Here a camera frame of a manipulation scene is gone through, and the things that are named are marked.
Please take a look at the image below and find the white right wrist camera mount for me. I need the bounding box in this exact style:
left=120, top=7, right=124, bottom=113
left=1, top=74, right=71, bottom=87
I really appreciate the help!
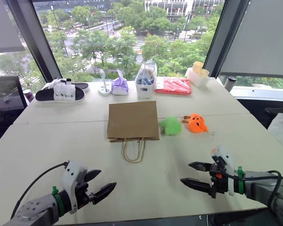
left=210, top=145, right=235, bottom=197

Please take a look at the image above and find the translucent yellowish cup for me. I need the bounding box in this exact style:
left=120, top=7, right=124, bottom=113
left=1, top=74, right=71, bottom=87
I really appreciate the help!
left=192, top=61, right=204, bottom=74
left=198, top=68, right=209, bottom=80

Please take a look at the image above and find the orange plush toy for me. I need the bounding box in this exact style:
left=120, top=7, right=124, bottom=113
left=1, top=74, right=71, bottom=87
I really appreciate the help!
left=182, top=113, right=217, bottom=137

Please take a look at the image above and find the white cloth bundle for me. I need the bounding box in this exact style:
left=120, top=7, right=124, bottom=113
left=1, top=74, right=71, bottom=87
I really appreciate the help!
left=267, top=112, right=283, bottom=154

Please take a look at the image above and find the green left wrist cable tie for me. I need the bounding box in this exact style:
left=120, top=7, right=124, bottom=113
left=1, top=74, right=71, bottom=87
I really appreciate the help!
left=52, top=186, right=66, bottom=211

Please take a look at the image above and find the dark window frame post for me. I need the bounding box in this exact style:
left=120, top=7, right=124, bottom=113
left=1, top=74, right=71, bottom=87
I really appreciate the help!
left=7, top=0, right=62, bottom=83
left=203, top=0, right=251, bottom=79

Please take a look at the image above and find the white pink paper cup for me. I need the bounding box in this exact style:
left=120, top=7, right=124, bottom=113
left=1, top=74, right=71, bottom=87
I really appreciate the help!
left=23, top=89, right=35, bottom=103

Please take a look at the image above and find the clear plastic bag with items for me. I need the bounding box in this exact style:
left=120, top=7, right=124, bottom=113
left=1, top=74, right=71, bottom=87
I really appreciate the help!
left=135, top=61, right=158, bottom=86

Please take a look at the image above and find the brown paper bag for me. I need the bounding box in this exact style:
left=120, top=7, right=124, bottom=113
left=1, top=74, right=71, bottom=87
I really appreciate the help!
left=106, top=100, right=160, bottom=164

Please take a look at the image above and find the black monitor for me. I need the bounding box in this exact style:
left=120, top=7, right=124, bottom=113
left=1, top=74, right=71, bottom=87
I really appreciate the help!
left=0, top=75, right=28, bottom=124

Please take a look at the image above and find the green right wrist cable tie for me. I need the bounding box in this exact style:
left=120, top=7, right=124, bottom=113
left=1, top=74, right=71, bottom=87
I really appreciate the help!
left=236, top=165, right=246, bottom=195

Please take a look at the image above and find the green wrist cable tie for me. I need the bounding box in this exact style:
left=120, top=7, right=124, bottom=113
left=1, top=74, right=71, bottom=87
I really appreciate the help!
left=52, top=186, right=66, bottom=211
left=236, top=165, right=246, bottom=195

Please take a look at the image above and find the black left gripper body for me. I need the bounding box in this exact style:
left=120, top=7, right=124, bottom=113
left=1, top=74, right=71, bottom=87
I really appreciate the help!
left=73, top=172, right=96, bottom=210

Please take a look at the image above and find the grey tumbler with black lid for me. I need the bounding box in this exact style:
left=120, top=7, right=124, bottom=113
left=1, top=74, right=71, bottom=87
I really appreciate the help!
left=225, top=76, right=237, bottom=93

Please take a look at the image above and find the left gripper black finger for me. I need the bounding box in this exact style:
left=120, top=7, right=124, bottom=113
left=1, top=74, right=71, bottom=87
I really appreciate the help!
left=92, top=181, right=117, bottom=205
left=85, top=169, right=102, bottom=182

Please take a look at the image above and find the white storage bin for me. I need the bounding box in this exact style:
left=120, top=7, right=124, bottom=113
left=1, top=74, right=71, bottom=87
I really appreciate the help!
left=135, top=79, right=156, bottom=100

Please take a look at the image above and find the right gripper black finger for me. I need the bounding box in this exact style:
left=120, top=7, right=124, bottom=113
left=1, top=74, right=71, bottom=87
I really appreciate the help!
left=180, top=178, right=212, bottom=192
left=188, top=161, right=212, bottom=172

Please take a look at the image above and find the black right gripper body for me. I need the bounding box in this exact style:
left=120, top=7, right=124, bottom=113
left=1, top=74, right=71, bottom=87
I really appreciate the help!
left=208, top=162, right=229, bottom=199

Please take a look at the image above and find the white plastic tray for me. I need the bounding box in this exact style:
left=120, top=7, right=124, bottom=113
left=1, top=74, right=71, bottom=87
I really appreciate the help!
left=184, top=67, right=210, bottom=88

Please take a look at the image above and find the purple tissue pack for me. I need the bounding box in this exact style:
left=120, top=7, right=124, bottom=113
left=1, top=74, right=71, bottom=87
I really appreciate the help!
left=111, top=69, right=129, bottom=96

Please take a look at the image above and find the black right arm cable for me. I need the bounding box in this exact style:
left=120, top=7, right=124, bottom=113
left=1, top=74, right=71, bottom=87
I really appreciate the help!
left=216, top=169, right=283, bottom=214

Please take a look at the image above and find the black white slide slipper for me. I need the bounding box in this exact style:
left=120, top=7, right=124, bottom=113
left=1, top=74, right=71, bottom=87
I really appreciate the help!
left=35, top=81, right=86, bottom=104
left=46, top=78, right=90, bottom=93

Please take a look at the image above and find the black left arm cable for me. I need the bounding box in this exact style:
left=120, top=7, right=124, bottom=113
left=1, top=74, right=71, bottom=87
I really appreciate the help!
left=10, top=161, right=70, bottom=219

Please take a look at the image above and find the white round-base stand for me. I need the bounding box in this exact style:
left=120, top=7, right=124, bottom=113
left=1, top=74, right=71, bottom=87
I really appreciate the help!
left=98, top=69, right=112, bottom=96

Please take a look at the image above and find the grey roller blind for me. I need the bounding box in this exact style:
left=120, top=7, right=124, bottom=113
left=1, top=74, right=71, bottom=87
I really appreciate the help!
left=218, top=0, right=283, bottom=79
left=0, top=0, right=26, bottom=55

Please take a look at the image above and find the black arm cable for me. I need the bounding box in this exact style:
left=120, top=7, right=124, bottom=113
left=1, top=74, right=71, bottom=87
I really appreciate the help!
left=10, top=161, right=70, bottom=219
left=216, top=169, right=283, bottom=214

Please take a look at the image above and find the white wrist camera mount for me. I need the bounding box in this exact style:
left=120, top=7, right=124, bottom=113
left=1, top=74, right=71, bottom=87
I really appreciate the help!
left=210, top=145, right=235, bottom=197
left=61, top=160, right=88, bottom=215

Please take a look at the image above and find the red packaged cloth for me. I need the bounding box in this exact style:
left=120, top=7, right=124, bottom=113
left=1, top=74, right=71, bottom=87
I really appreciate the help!
left=154, top=77, right=192, bottom=96

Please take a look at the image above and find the green plush toy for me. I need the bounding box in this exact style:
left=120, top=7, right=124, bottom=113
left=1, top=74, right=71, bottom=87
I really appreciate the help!
left=158, top=115, right=183, bottom=137

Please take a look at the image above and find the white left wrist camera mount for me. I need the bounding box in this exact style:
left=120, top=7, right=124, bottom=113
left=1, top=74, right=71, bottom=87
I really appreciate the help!
left=61, top=160, right=88, bottom=215

